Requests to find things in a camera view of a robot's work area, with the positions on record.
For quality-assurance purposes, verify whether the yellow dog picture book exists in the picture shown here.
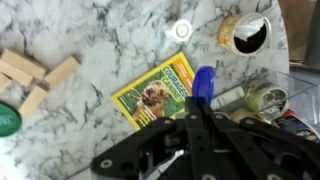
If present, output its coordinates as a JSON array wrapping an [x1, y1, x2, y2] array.
[[111, 51, 196, 131]]

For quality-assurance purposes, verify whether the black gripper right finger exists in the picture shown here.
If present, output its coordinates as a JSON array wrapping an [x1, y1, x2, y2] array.
[[198, 97, 320, 180]]

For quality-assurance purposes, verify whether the cup of dark coffee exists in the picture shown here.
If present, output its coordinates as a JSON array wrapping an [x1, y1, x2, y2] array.
[[217, 12, 273, 57]]

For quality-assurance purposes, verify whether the green can with foil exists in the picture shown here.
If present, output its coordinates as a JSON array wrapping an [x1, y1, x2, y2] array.
[[244, 79, 290, 121]]

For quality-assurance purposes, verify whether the small white cap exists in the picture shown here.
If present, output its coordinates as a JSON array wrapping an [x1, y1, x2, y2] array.
[[166, 18, 194, 44]]

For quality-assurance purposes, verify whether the blue round plastic lid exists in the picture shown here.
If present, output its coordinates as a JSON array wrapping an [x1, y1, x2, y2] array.
[[191, 65, 216, 104]]

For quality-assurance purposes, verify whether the dark blue red package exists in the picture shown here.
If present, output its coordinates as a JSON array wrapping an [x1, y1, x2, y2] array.
[[273, 109, 320, 144]]

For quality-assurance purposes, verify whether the light wooden block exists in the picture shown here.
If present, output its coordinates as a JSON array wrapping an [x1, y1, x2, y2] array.
[[0, 59, 34, 88], [18, 84, 48, 118], [0, 48, 48, 79], [44, 55, 81, 88]]

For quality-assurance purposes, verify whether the clear plastic storage container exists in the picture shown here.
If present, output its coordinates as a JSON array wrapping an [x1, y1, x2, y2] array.
[[209, 68, 320, 144]]

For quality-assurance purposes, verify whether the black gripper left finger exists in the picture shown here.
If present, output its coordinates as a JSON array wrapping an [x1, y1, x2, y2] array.
[[89, 96, 201, 180]]

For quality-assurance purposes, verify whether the white cylindrical tube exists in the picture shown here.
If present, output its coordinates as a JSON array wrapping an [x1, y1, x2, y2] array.
[[211, 87, 248, 111]]

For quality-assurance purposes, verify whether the green round lid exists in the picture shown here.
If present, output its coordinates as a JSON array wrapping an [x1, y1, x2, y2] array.
[[0, 101, 23, 138]]

